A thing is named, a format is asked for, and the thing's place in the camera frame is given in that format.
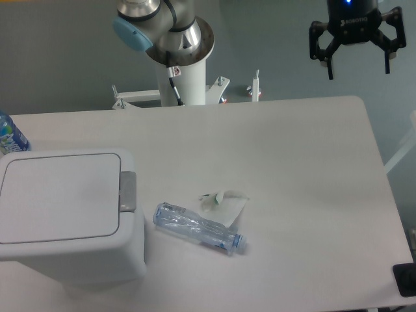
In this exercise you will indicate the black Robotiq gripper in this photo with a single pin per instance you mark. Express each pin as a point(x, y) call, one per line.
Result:
point(352, 22)

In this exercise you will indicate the white push-button trash can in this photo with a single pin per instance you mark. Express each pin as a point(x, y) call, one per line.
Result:
point(73, 215)

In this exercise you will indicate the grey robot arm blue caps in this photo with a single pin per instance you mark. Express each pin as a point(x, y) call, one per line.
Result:
point(172, 26)

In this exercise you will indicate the white plastic wrapper green print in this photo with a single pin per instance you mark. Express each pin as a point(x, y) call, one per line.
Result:
point(223, 207)

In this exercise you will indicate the black device at table edge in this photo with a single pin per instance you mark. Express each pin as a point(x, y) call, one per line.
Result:
point(405, 279)

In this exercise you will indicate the crushed clear plastic bottle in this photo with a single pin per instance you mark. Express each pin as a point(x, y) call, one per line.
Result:
point(187, 223)

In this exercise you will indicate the blue labelled water bottle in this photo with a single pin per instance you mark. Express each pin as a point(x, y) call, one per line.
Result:
point(12, 139)

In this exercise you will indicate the white table leg frame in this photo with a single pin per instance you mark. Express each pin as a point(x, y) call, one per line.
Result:
point(406, 144)

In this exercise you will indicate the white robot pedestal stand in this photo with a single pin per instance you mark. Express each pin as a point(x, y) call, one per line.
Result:
point(177, 86)

